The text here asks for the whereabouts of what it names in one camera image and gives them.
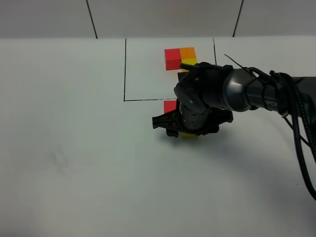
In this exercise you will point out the red template block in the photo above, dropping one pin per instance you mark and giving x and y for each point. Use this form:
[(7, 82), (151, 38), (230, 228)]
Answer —
[(172, 59)]

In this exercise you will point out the yellow template block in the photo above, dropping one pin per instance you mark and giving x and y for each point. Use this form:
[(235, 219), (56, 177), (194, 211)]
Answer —
[(189, 61)]

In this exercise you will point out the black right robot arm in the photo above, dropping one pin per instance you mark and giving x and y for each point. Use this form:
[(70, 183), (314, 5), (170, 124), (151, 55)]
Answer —
[(207, 95)]

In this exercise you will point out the black cable tie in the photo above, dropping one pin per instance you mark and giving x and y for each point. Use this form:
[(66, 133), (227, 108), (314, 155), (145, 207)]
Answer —
[(240, 65)]

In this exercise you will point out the orange template block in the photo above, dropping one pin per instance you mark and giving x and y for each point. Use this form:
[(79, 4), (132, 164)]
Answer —
[(187, 53)]

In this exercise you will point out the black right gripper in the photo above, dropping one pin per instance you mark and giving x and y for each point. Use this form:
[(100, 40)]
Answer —
[(190, 122)]

